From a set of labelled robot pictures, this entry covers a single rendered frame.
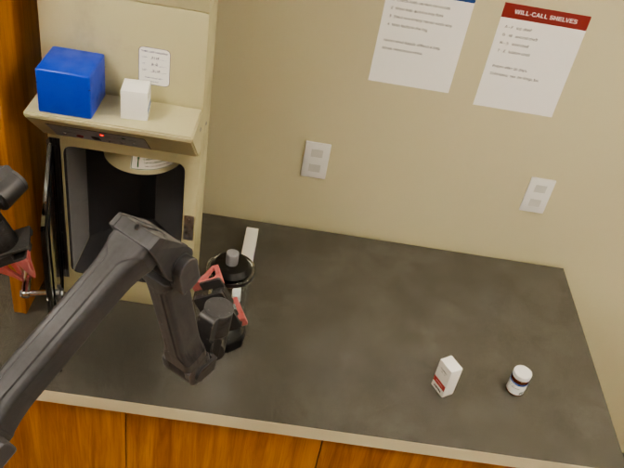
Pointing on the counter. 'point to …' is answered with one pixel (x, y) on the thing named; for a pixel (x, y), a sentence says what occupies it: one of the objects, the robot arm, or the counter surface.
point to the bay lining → (116, 197)
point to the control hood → (188, 119)
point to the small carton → (136, 99)
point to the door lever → (29, 288)
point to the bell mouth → (138, 163)
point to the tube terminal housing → (184, 33)
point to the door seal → (58, 224)
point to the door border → (46, 231)
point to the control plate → (99, 136)
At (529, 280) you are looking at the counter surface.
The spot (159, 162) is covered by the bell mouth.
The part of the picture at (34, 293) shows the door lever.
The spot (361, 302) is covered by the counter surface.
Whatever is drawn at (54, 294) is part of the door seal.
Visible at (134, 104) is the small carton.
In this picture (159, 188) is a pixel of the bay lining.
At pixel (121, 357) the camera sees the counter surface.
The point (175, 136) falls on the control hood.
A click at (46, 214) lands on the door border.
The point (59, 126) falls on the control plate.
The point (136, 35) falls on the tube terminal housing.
